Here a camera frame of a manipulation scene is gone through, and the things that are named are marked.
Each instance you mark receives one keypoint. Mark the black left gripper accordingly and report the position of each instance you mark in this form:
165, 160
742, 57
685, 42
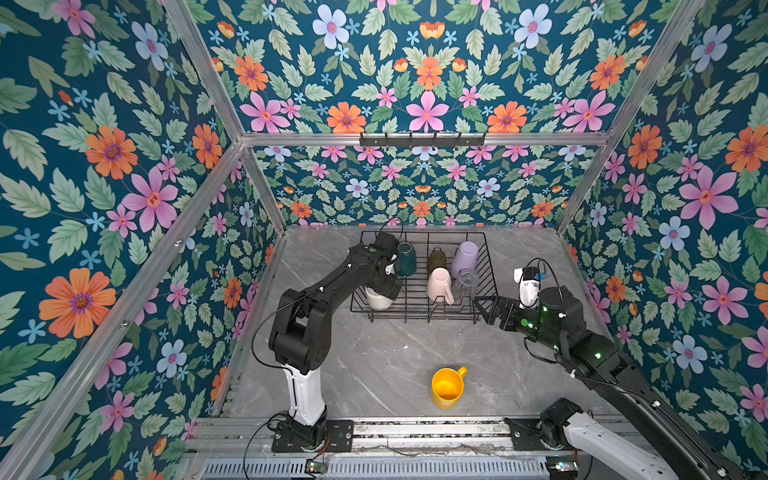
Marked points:
389, 288

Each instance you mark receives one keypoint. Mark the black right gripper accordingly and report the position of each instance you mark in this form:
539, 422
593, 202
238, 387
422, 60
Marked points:
508, 305

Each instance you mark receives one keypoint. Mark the white mug red inside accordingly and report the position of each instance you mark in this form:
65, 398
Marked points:
376, 301

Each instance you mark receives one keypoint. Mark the dark green mug white inside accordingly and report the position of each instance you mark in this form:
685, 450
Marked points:
406, 260

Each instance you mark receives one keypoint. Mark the clear glass cup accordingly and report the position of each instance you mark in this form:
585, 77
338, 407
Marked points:
468, 282

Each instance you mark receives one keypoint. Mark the cream mug pink handle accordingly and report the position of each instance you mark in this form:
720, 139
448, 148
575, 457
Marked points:
439, 286

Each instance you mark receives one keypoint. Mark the amber textured glass cup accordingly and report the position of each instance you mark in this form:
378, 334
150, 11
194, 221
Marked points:
437, 259

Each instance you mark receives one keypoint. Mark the lilac plastic cup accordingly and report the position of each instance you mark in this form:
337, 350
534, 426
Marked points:
465, 258

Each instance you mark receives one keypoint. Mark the yellow mug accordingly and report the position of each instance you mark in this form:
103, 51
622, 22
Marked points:
448, 386

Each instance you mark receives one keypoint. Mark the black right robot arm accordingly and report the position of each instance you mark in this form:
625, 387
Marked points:
556, 321

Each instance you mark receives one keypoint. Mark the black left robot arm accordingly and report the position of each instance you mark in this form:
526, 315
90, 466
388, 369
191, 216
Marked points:
301, 334

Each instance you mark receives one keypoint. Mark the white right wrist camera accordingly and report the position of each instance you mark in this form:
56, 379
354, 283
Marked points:
528, 281

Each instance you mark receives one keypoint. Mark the black wire dish rack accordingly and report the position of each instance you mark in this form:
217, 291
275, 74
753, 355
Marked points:
471, 302

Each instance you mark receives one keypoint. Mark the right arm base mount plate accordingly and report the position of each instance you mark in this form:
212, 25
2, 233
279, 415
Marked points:
544, 433

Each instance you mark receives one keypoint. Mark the black hook rail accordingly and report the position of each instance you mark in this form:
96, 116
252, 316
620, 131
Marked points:
409, 140

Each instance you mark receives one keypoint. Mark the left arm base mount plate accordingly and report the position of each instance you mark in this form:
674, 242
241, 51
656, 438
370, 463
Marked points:
328, 435

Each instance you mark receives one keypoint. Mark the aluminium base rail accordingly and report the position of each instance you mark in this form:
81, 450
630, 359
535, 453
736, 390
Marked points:
441, 447

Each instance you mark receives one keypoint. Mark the aluminium frame post left rear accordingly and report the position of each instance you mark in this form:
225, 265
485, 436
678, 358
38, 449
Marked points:
180, 15

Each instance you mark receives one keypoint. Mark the aluminium frame post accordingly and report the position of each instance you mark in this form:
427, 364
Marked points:
682, 20
180, 15

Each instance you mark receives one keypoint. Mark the aluminium frame post right rear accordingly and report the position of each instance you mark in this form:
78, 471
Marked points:
682, 20

